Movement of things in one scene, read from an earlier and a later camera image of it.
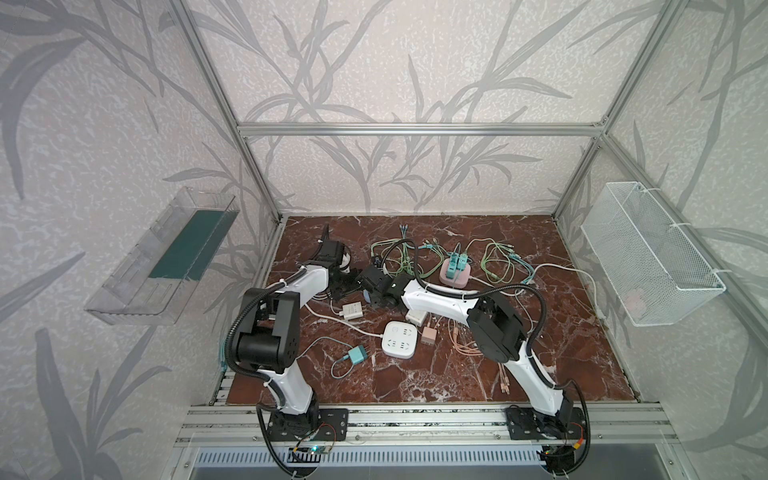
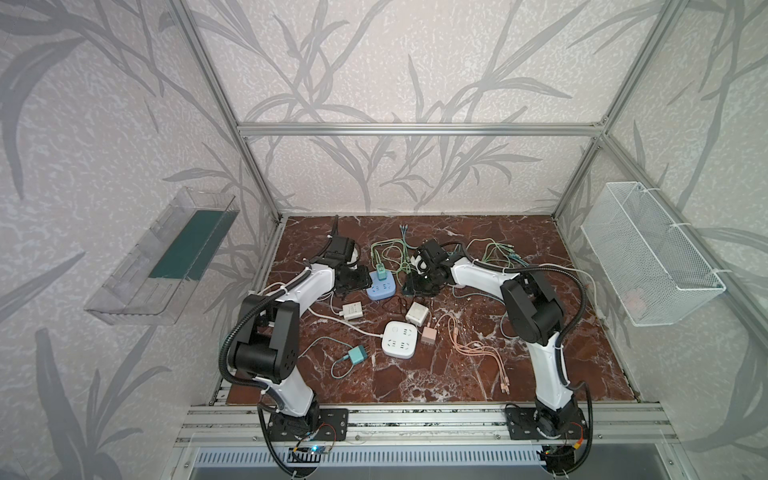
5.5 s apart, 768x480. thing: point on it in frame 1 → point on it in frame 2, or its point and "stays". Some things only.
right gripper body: x=375 y=280 → x=421 y=279
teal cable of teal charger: x=331 y=368 stays
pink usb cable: x=474 y=349 stays
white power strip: x=399 y=339 stays
